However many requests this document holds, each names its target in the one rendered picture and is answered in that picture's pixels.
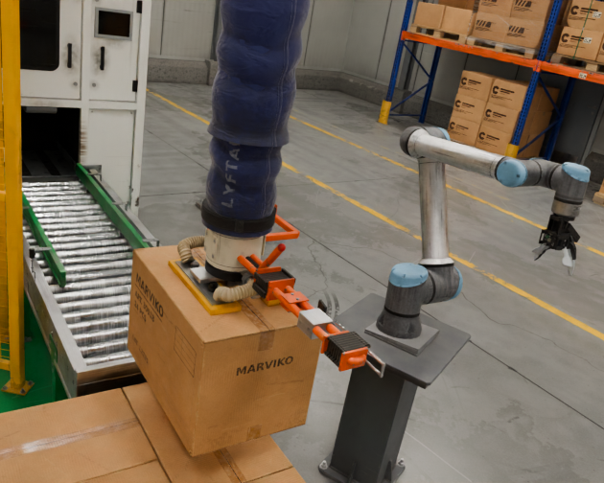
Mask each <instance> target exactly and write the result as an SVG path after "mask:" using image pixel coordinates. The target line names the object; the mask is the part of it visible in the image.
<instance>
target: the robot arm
mask: <svg viewBox="0 0 604 483"><path fill-rule="evenodd" d="M399 142H400V147H401V149H402V151H403V152H404V153H405V154H407V155H408V156H411V157H414V158H417V160H418V171H419V192H420V212H421V233H422V254H423V258H422V259H421V260H420V262H419V263H418V264H411V263H402V264H396V265H394V266H393V267H392V269H391V273H390V275H389V281H388V287H387V292H386V296H385V302H384V307H383V310H382V312H381V314H380V315H379V317H378V318H377V322H376V327H377V328H378V330H379V331H381V332H382V333H384V334H387V335H389V336H392V337H396V338H402V339H412V338H416V337H418V336H420V334H421V331H422V326H421V320H420V311H421V307H422V305H426V304H432V303H438V302H446V301H449V300H451V299H454V298H455V297H456V296H457V295H458V294H459V293H460V291H461V290H462V286H463V285H462V283H463V279H462V275H461V273H460V271H459V270H458V269H457V268H456V267H455V266H454V264H453V260H452V259H451V258H450V257H449V241H448V219H447V197H446V175H445V164H448V165H451V166H454V167H458V168H460V169H463V170H466V171H469V172H472V173H477V174H481V175H484V176H487V177H490V178H493V179H496V180H497V181H499V182H500V183H501V184H502V185H504V186H506V187H511V188H514V187H528V186H541V187H545V188H548V189H551V190H554V191H556V192H555V196H554V199H553V203H552V207H551V211H552V212H553V214H552V215H550V217H549V221H548V225H547V229H542V232H541V236H540V239H539V243H541V245H540V246H539V247H536V248H534V249H533V250H532V252H534V253H535V256H534V261H536V260H538V259H539V258H541V256H542V255H543V254H544V253H545V252H546V250H548V249H550V248H551V249H555V250H558V251H559V250H562V249H564V258H563V259H562V263H563V265H565V266H568V267H569V276H571V275H572V273H573V270H574V267H575V260H576V246H575V242H578V241H579V239H580V238H581V237H580V236H579V235H578V233H577V232H576V230H575V229H574V228H573V226H572V225H571V224H570V223H569V221H574V220H575V217H578V216H579V213H580V210H581V206H582V203H583V199H584V196H585V192H586V189H587V186H588V182H589V181H590V174H591V171H590V170H589V169H588V168H586V167H584V166H581V165H577V164H574V163H569V162H566V163H564V164H563V165H562V164H558V163H554V162H550V161H546V160H545V159H542V158H531V159H529V160H520V159H516V158H512V157H509V156H502V155H499V154H495V153H492V152H489V151H485V150H482V149H476V148H472V147H468V146H465V145H461V144H458V143H455V142H451V139H450V136H449V134H448V132H447V131H446V130H445V129H443V128H441V127H436V126H410V127H408V128H407V129H405V130H404V131H403V132H402V134H401V136H400V141H399ZM543 233H545V234H544V237H543V239H542V240H541V237H542V234H543ZM565 247H566V248H567V249H565Z"/></svg>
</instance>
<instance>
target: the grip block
mask: <svg viewBox="0 0 604 483"><path fill-rule="evenodd" d="M294 284H295V278H294V277H293V276H292V275H291V274H290V273H288V272H287V271H286V270H285V269H284V268H282V271H281V266H274V267H266V268H258V269H256V270H255V272H254V283H253V285H252V288H253V289H254V290H255V291H256V292H257V293H258V294H259V295H260V296H261V297H262V298H263V299H266V297H267V301H271V300H277V298H276V297H275V296H274V295H273V294H272V290H273V289H274V288H279V289H280V290H281V291H282V292H283V293H285V292H284V289H285V287H286V286H290V287H292V288H293V287H294ZM293 289H294V288H293Z"/></svg>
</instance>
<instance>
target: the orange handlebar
mask: <svg viewBox="0 0 604 483"><path fill-rule="evenodd" d="M275 223H277V224H278V225H279V226H281V227H282V228H283V229H285V230H286V231H287V232H281V233H270V234H267V237H266V242H271V241H280V240H290V239H298V237H299V234H300V232H299V231H298V230H297V229H295V228H294V227H293V226H291V225H290V224H289V223H287V222H286V221H285V220H283V219H282V218H280V217H279V216H278V215H276V217H275ZM250 258H251V259H252V260H253V261H254V262H255V263H257V264H258V265H261V264H262V262H263V261H261V260H260V259H259V258H258V257H257V256H256V255H255V254H252V255H251V256H250ZM237 260H238V262H240V263H241V264H242V265H243V266H244V267H245V268H246V269H247V270H248V271H249V272H250V273H251V274H252V275H253V276H254V272H255V270H256V269H257V268H256V267H255V266H254V265H253V264H252V263H251V262H250V261H249V260H247V259H246V258H245V257H244V256H243V255H240V256H239V257H238V258H237ZM284 292H285V293H283V292H282V291H281V290H280V289H279V288H278V287H275V288H274V289H273V290H272V294H273V295H274V296H275V297H276V298H277V299H278V300H279V301H280V302H281V303H279V304H280V305H281V306H282V307H283V308H284V309H285V310H286V311H287V312H292V313H293V314H294V315H295V316H296V317H297V318H298V315H299V312H300V311H307V310H312V309H314V307H313V306H312V305H311V304H310V303H308V302H307V301H310V300H309V299H308V298H307V297H306V296H305V295H304V294H302V293H301V292H300V291H295V290H294V289H293V288H292V287H290V286H286V287H285V289H284ZM326 331H327V332H328V333H329V334H334V333H339V332H340V330H339V329H337V328H336V327H335V326H334V325H333V324H328V325H327V327H326ZM313 333H314V334H315V335H316V336H317V337H318V338H319V339H320V340H321V341H322V340H323V335H325V334H326V333H325V332H324V331H323V330H322V329H321V328H320V327H318V326H316V327H314V329H313ZM365 361H366V355H361V356H353V357H350V358H349V359H348V360H347V364H348V365H350V366H361V365H363V364H364V363H365Z"/></svg>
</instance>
